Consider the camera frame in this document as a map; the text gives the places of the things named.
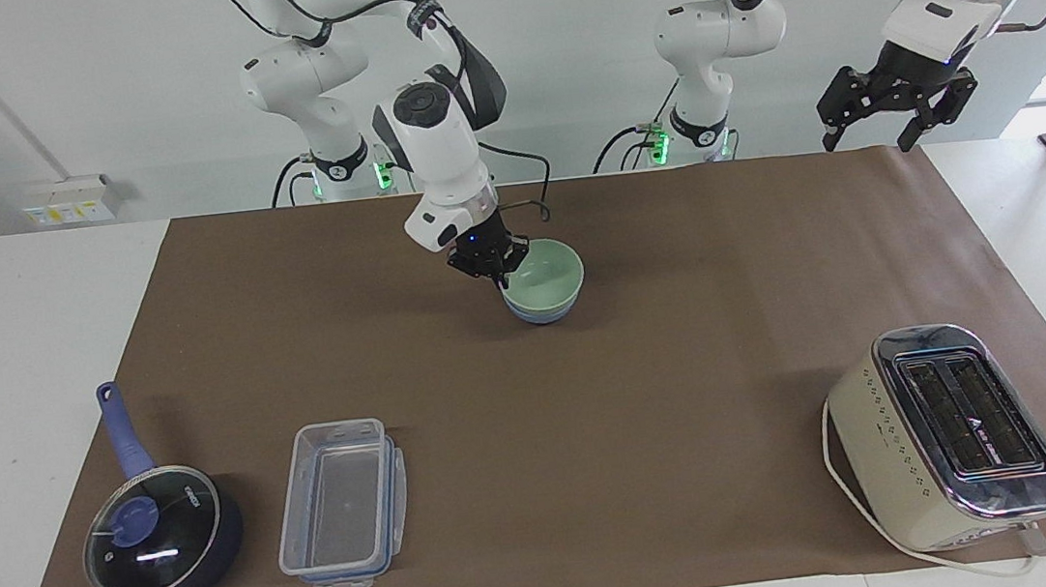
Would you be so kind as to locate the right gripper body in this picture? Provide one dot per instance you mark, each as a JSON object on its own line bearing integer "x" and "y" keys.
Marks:
{"x": 478, "y": 236}

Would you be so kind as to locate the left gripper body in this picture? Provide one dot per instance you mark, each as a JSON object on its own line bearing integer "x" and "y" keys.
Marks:
{"x": 910, "y": 70}

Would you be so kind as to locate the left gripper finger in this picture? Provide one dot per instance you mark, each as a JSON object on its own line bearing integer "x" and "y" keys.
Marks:
{"x": 848, "y": 104}
{"x": 936, "y": 109}

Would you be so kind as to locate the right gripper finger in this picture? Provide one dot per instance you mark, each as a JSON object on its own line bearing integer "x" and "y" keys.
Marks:
{"x": 515, "y": 255}
{"x": 467, "y": 270}

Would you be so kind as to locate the green bowl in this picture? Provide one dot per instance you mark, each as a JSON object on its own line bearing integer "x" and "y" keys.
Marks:
{"x": 548, "y": 276}

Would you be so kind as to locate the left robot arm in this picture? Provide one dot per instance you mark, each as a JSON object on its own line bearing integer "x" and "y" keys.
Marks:
{"x": 719, "y": 30}

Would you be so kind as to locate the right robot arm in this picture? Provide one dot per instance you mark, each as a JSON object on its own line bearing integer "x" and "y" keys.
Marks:
{"x": 440, "y": 151}

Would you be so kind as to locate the blue bowl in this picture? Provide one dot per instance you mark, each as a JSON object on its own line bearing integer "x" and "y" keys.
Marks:
{"x": 545, "y": 315}

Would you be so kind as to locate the clear plastic container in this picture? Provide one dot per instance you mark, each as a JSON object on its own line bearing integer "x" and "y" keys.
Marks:
{"x": 341, "y": 507}

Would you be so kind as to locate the cream toaster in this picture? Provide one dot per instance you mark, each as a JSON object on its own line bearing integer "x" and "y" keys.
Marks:
{"x": 901, "y": 468}

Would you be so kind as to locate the blue saucepan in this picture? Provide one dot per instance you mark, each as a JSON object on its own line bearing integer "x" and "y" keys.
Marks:
{"x": 126, "y": 442}

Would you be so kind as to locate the glass pot lid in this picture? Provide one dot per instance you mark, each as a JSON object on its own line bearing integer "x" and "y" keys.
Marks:
{"x": 151, "y": 532}

